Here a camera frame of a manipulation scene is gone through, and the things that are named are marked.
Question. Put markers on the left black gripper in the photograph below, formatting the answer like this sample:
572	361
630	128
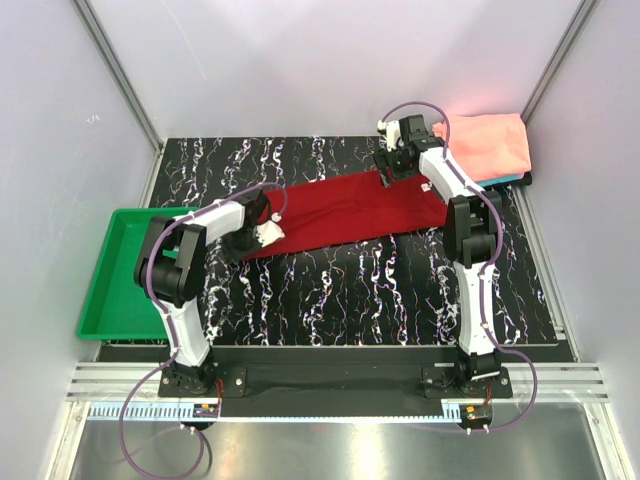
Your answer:
231	253

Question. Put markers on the aluminium rail profile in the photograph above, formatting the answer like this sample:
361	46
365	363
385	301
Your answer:
553	382

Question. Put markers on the folded teal t shirt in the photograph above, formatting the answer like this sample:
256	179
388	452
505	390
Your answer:
503	180

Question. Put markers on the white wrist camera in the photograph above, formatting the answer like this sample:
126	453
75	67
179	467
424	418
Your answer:
269	232
391	132

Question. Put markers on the red t shirt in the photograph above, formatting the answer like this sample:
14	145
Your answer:
349	209

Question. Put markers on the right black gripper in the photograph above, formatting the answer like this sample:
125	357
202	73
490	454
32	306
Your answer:
383	159

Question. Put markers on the right aluminium frame post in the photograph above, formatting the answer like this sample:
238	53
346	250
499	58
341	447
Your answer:
560	54

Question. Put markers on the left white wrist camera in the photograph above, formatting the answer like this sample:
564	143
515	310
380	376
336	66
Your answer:
269	232

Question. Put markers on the white slotted cable duct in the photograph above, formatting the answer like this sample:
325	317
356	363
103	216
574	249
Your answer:
423	412

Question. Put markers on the left aluminium frame post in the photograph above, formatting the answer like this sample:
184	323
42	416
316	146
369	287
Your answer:
107	52

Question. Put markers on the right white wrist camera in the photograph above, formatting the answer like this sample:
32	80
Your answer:
391	132

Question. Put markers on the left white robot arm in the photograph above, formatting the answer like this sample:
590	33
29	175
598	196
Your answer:
171	271

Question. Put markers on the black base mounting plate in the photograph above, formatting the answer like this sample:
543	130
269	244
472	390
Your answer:
305	355

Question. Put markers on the folded salmon pink t shirt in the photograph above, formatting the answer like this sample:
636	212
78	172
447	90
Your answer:
490	147

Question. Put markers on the green plastic tray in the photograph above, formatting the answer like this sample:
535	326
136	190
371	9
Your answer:
115	308

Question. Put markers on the aluminium frame post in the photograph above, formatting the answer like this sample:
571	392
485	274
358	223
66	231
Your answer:
560	54
107	52

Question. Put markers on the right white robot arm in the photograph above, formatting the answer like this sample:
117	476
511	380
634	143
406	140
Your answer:
472	240

